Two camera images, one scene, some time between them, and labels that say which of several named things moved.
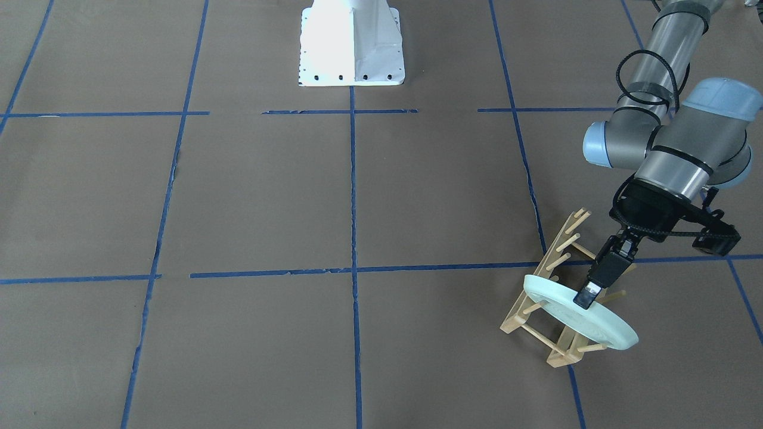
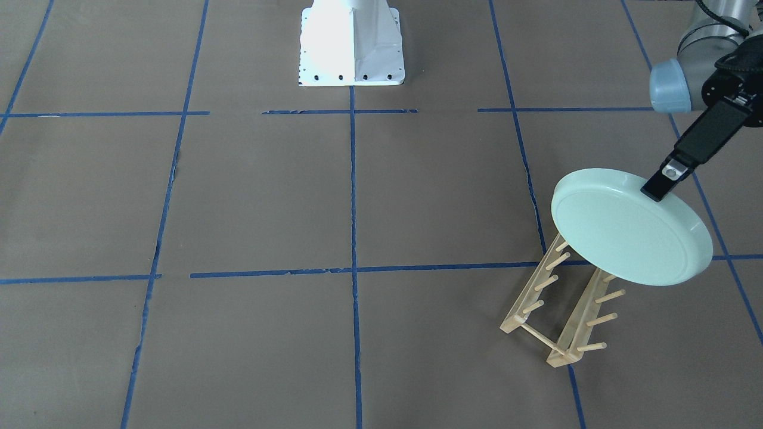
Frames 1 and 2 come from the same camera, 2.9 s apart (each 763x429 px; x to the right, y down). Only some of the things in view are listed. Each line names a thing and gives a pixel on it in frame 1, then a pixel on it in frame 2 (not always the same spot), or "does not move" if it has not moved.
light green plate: (599, 324) → (604, 215)
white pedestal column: (351, 43) does not move
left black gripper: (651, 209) → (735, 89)
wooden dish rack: (573, 344) does not move
